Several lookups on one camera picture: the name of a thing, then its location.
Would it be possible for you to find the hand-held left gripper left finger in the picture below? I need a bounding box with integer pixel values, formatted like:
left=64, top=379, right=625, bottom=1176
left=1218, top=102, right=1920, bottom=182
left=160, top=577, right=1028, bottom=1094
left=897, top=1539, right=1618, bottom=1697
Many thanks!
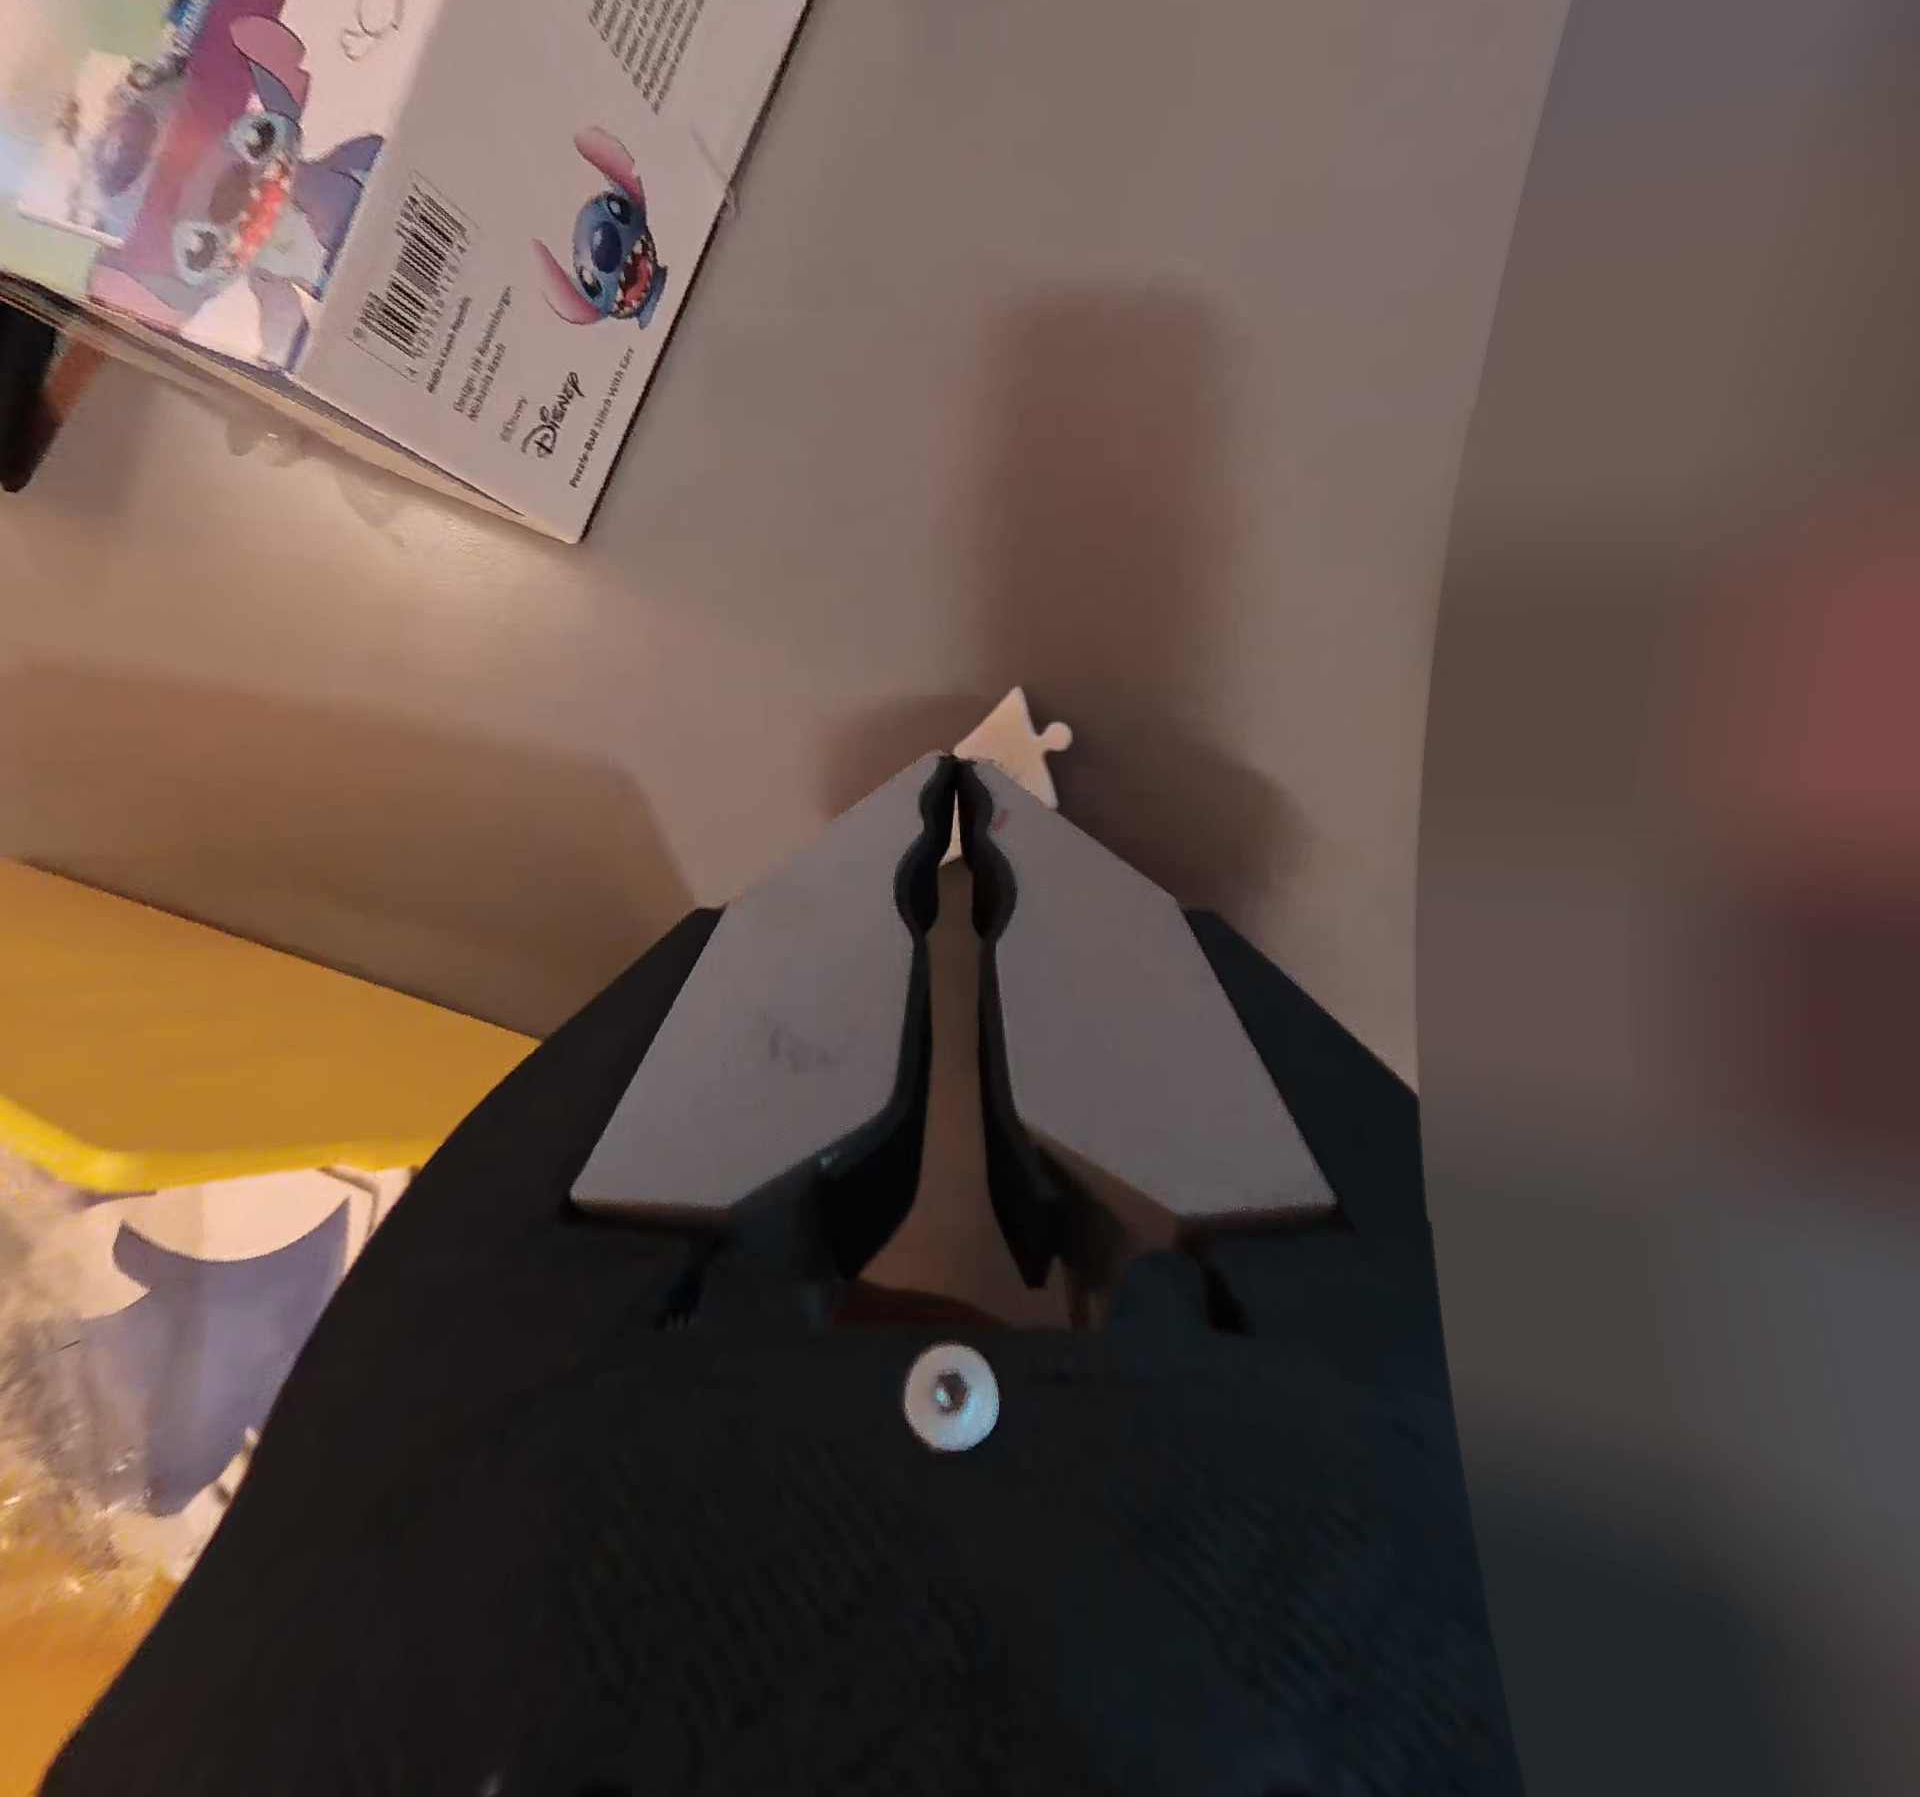
left=566, top=749, right=961, bottom=1285

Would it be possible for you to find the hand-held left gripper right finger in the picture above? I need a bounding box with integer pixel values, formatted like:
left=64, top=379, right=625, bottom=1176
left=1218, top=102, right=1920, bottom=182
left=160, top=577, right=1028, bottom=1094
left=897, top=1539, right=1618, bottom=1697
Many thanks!
left=953, top=762, right=1339, bottom=1291

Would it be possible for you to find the white puzzle piece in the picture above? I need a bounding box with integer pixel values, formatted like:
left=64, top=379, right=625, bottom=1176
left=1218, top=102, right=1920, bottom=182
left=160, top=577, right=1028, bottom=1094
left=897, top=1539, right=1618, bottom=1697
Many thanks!
left=949, top=687, right=1078, bottom=868

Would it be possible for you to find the yellow plastic bin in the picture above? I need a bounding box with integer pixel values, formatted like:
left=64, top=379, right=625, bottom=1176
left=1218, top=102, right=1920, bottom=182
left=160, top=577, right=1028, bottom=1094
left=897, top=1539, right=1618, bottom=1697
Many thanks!
left=0, top=858, right=545, bottom=1797

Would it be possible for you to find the printed puzzle box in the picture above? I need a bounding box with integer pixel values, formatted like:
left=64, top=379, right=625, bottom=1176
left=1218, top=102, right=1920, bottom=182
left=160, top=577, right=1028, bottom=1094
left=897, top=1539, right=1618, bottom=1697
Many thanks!
left=0, top=0, right=866, bottom=544

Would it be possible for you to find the clear plastic bag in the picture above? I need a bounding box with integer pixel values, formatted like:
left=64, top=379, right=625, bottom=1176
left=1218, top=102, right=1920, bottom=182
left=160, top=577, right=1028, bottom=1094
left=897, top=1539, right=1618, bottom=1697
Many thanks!
left=0, top=1152, right=413, bottom=1603

